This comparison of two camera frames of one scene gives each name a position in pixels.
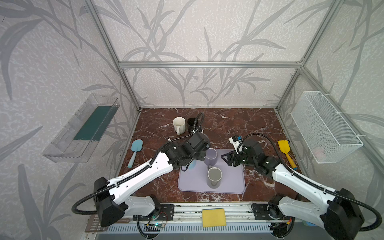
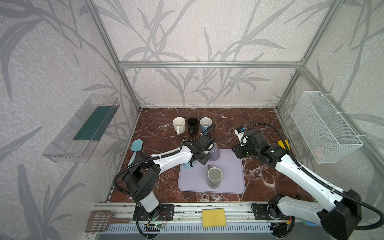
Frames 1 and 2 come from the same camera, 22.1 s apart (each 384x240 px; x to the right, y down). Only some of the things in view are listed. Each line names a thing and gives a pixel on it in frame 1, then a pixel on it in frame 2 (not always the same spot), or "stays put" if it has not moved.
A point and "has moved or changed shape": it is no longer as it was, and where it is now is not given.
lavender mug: x=211 y=157 has moved or changed shape
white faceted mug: x=179 y=123 stays put
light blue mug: x=192 y=164 stays put
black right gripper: x=235 y=160 -> x=240 y=151
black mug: x=191 y=123 stays put
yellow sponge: x=213 y=217 stays put
